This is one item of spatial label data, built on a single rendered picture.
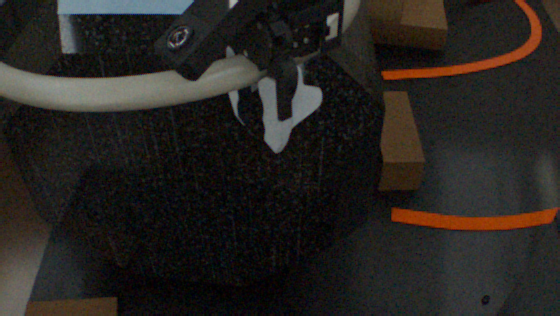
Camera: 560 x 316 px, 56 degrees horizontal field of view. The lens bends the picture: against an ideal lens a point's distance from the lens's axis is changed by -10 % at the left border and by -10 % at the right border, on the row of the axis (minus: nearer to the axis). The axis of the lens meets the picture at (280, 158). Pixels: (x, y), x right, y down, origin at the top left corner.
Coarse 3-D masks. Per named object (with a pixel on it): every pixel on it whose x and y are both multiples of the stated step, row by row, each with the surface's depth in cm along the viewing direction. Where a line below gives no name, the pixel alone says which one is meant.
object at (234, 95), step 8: (232, 56) 53; (248, 88) 56; (256, 88) 58; (232, 96) 56; (240, 96) 56; (248, 96) 56; (232, 104) 57; (240, 104) 57; (248, 104) 57; (240, 112) 57; (248, 112) 58; (248, 120) 59
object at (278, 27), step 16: (272, 0) 46; (288, 0) 48; (304, 0) 48; (320, 0) 48; (336, 0) 48; (256, 16) 46; (272, 16) 45; (288, 16) 46; (304, 16) 47; (320, 16) 48; (256, 32) 47; (272, 32) 46; (288, 32) 47; (304, 32) 50; (320, 32) 51; (240, 48) 50; (256, 48) 48; (272, 48) 47; (304, 48) 51; (320, 48) 51; (256, 64) 49
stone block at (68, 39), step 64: (64, 64) 91; (128, 64) 90; (320, 64) 95; (0, 128) 105; (64, 128) 103; (128, 128) 101; (192, 128) 99; (256, 128) 98; (320, 128) 97; (64, 192) 117; (128, 192) 114; (192, 192) 112; (256, 192) 110; (320, 192) 108; (128, 256) 132; (192, 256) 128; (256, 256) 125
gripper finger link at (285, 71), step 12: (276, 48) 47; (288, 48) 47; (276, 60) 47; (288, 60) 47; (276, 72) 48; (288, 72) 48; (276, 84) 49; (288, 84) 48; (276, 96) 50; (288, 96) 49; (288, 108) 51
